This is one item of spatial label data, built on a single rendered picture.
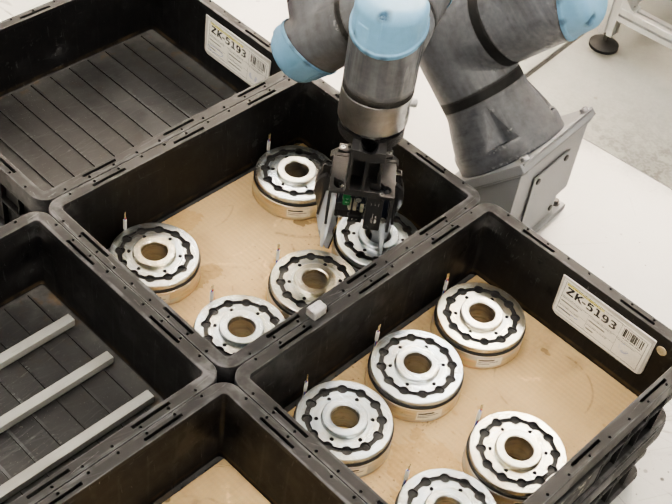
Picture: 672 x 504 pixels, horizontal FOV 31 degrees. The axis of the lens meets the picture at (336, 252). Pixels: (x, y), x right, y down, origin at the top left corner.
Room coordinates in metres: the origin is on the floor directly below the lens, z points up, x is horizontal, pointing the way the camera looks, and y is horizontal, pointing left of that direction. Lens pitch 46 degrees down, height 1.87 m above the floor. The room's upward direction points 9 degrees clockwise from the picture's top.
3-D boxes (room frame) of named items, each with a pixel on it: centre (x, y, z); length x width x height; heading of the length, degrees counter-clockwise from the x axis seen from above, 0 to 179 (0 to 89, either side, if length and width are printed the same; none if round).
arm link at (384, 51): (1.01, -0.02, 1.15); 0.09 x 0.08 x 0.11; 167
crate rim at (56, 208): (0.98, 0.08, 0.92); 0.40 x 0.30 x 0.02; 142
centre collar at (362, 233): (1.02, -0.05, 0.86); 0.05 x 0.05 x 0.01
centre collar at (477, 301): (0.93, -0.17, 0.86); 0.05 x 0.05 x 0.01
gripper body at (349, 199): (1.00, -0.02, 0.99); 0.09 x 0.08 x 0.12; 2
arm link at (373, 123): (1.01, -0.02, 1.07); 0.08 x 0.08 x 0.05
